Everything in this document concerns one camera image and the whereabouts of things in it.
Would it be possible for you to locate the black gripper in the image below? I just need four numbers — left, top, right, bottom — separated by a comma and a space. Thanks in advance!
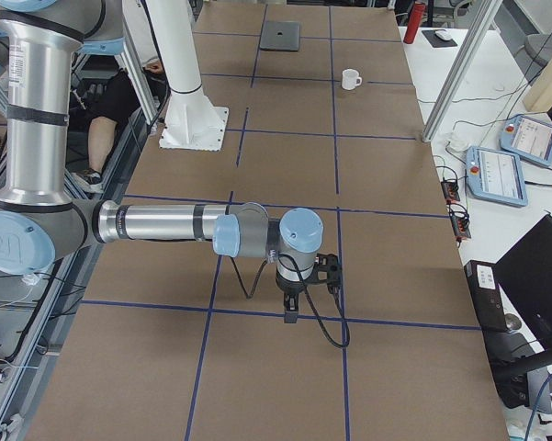
276, 275, 303, 324

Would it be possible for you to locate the white ceramic cup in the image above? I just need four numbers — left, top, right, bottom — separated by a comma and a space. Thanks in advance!
341, 68, 363, 91

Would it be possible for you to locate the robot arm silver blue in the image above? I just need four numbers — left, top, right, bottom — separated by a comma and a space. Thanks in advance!
0, 1, 323, 323

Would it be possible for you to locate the grey closed laptop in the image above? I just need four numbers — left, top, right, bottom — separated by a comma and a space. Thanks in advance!
259, 20, 300, 52

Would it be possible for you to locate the brown paper table cover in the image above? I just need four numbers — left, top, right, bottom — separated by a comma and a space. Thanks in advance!
28, 2, 508, 440

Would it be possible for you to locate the orange black usb hub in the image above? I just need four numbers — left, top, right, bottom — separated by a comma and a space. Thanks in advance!
441, 179, 460, 204
450, 216, 471, 243

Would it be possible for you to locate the black mini computer box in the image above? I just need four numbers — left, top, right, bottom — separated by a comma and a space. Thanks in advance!
464, 260, 522, 333

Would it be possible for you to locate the white folded cloth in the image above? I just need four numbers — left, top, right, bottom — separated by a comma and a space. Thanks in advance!
445, 132, 470, 154

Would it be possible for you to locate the near blue teach pendant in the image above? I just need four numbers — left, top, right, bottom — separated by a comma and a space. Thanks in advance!
466, 146, 528, 207

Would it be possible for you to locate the blue teach pendant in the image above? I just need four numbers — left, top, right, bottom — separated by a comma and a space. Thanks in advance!
466, 146, 528, 207
500, 115, 552, 167

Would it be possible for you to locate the black monitor on stand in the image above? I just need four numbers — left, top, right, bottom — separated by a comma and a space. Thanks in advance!
488, 214, 552, 409

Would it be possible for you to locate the seated person white coat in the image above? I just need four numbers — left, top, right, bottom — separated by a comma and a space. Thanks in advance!
70, 0, 166, 194

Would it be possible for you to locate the far blue teach pendant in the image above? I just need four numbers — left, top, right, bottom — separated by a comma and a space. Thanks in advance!
500, 115, 552, 167

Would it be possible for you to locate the black mouse pad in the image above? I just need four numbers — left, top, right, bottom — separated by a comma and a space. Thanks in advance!
422, 28, 457, 48

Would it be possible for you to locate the white computer mouse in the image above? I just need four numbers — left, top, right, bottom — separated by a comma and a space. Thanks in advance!
434, 29, 453, 41

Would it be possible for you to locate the red cylindrical bottle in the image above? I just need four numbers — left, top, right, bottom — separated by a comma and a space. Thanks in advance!
403, 1, 426, 44

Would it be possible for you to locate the wooden board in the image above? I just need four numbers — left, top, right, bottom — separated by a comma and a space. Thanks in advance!
523, 59, 552, 112

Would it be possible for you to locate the grey office chair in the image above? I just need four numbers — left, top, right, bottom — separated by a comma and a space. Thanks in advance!
524, 34, 552, 67

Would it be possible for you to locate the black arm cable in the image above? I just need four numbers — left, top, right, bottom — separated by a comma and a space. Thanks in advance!
229, 254, 351, 349

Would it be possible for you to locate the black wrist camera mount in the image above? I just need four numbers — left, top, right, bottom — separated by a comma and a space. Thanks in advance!
308, 254, 342, 297

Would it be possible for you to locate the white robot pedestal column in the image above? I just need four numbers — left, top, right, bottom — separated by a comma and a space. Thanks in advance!
149, 1, 229, 152

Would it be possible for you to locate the aluminium frame post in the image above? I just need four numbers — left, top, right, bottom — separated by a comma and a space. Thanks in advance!
422, 0, 502, 142

